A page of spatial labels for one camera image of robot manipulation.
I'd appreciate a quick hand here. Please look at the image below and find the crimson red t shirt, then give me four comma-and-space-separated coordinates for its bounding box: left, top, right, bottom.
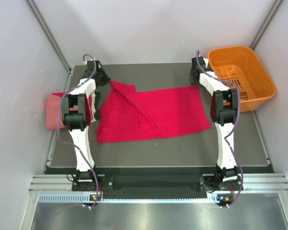
96, 81, 211, 143

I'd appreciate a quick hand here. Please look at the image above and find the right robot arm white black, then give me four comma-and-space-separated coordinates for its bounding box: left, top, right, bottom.
190, 53, 241, 193

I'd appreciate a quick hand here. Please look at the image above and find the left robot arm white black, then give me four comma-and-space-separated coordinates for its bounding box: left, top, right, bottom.
59, 59, 110, 192

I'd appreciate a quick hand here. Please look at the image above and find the dark green folded t shirt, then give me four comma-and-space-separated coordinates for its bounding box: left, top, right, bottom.
94, 92, 101, 120

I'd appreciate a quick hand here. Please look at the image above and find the orange plastic basket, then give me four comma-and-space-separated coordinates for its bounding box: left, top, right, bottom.
208, 46, 276, 112

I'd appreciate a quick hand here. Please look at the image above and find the salmon pink folded t shirt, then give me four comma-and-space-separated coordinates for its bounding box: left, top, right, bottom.
44, 92, 79, 131

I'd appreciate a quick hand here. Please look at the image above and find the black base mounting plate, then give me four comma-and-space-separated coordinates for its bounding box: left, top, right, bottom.
70, 167, 243, 199

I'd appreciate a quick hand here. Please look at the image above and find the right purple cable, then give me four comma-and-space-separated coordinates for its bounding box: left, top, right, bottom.
196, 50, 244, 208

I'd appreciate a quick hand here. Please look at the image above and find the purple cable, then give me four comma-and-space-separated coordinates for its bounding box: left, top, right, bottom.
196, 50, 244, 208
56, 54, 104, 208

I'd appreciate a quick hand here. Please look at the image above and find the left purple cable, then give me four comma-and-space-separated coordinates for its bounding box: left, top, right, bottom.
56, 54, 104, 208

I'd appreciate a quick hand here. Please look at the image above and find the aluminium frame rail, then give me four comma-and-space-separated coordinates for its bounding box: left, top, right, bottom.
29, 173, 288, 193

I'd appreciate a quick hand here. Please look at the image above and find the grey slotted cable duct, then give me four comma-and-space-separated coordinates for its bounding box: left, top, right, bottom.
38, 194, 229, 204

